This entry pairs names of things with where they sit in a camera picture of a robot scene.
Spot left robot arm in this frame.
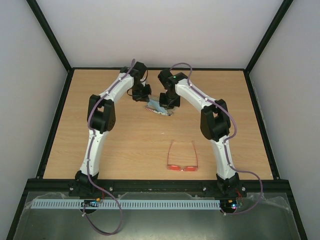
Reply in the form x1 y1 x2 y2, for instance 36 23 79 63
73 59 152 197

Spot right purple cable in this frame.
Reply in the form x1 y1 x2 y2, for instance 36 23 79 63
169 62 264 216

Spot right electronics board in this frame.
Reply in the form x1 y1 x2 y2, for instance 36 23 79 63
220 197 244 211

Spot purple cable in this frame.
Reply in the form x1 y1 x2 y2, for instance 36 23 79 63
169 62 264 216
82 58 124 236

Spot black aluminium frame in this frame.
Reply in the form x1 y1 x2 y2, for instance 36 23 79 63
0 0 320 240

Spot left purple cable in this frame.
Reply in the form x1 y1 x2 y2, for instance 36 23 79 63
82 58 124 236

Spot red sunglasses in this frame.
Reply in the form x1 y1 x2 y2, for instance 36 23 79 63
166 140 199 173

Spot black front mounting rail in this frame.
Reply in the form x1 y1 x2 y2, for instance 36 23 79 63
23 178 293 199

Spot blue cleaning cloth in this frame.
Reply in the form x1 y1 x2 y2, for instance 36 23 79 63
145 99 168 115

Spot light blue slotted cable duct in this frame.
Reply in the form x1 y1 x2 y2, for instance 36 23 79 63
30 199 221 210

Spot electronics board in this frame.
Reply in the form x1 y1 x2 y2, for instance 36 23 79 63
220 197 244 211
80 197 104 208

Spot american flag glasses case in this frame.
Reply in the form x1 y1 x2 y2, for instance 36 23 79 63
145 95 174 117

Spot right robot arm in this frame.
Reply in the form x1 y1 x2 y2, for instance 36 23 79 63
157 68 240 196

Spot left electronics board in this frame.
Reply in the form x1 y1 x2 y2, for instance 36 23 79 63
80 197 104 208

